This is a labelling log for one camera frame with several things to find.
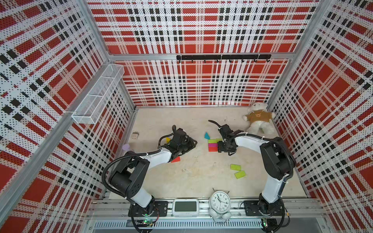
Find red block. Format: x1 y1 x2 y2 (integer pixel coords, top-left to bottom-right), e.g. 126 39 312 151
172 156 181 163
208 146 219 152

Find lime green block lowest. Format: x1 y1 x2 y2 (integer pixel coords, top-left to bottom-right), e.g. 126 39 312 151
235 170 246 179

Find red block bottom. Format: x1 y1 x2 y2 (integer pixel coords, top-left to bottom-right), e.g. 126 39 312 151
172 156 181 163

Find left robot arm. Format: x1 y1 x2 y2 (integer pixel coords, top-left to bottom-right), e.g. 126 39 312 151
102 125 198 216

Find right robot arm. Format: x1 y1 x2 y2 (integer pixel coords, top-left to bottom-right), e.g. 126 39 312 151
209 120 295 216

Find white teddy bear brown shirt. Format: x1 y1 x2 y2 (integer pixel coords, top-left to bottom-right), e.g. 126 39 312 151
242 103 276 136

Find lilac round block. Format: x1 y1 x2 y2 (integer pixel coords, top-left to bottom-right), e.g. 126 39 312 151
122 144 130 151

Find white analog alarm clock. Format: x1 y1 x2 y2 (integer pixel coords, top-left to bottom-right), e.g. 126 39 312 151
208 190 232 222

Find white digital display device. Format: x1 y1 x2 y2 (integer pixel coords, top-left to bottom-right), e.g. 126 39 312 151
172 199 199 217

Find small wooden block by wall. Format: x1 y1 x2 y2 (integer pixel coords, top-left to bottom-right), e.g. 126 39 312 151
131 132 139 140

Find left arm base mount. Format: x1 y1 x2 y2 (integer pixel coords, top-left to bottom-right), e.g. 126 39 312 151
128 201 169 217

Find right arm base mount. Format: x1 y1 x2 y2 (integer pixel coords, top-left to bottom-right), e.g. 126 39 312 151
243 200 284 217

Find black hook rail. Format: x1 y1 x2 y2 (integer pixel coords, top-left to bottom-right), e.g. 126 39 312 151
176 54 272 61

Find white wire mesh basket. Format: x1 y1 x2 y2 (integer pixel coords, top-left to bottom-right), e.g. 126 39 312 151
72 64 124 125

